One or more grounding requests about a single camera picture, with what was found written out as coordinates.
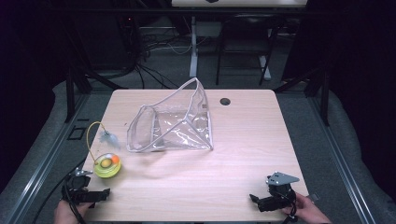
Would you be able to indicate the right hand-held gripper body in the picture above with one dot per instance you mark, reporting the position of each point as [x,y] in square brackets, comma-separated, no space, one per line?
[281,193]

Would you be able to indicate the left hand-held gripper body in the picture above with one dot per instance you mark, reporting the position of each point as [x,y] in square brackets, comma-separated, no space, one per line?
[76,185]

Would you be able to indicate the yellow round cat toy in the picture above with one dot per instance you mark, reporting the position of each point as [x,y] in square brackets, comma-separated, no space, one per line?
[107,166]

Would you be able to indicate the clear plastic bag white trim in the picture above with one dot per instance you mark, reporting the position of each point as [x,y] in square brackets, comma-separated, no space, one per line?
[177,124]

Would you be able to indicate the person's left hand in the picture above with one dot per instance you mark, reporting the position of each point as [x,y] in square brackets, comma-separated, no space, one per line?
[67,214]

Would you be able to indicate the person's right hand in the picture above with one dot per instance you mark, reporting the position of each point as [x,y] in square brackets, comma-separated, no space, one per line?
[306,211]

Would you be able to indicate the white desk leg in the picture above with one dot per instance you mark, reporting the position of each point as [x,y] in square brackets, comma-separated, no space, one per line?
[265,68]
[194,49]

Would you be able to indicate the black computer tower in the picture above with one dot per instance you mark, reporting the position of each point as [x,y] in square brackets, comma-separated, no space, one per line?
[129,40]

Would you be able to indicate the black chair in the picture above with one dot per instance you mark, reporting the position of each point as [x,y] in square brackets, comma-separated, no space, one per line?
[249,34]

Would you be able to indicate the aluminium floor rail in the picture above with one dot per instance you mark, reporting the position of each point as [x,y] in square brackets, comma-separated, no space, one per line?
[342,161]
[46,161]

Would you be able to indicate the black metal frame stand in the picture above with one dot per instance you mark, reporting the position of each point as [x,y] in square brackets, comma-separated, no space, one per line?
[71,93]
[323,96]

